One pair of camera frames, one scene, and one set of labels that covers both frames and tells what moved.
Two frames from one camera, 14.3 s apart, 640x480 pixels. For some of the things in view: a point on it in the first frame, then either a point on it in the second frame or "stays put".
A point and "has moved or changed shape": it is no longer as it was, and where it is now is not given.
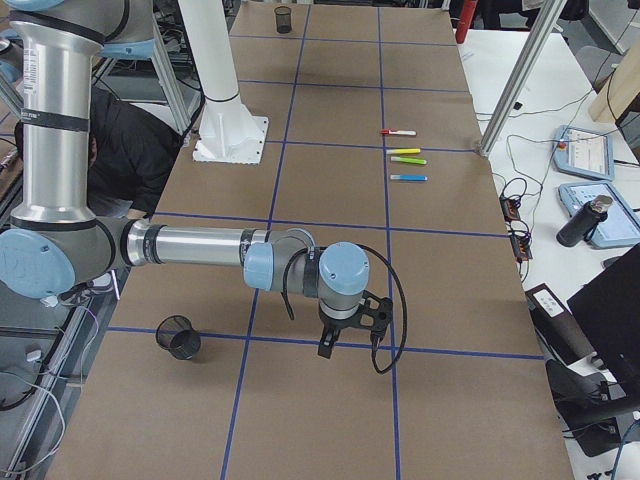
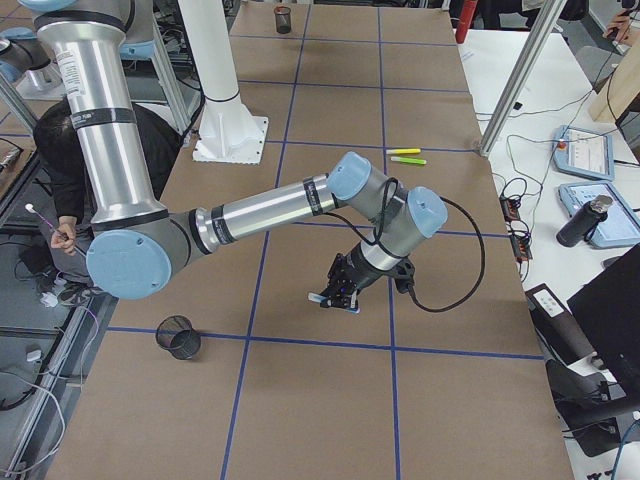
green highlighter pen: [409, 160] stays put
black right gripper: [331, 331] → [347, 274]
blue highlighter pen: [408, 177] has moved or changed shape
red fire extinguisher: [467, 18] stays put
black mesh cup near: [176, 334] stays put
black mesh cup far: [283, 19] stays put
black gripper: [375, 313] → [404, 275]
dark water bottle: [580, 226] stays put
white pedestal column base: [229, 132] stays put
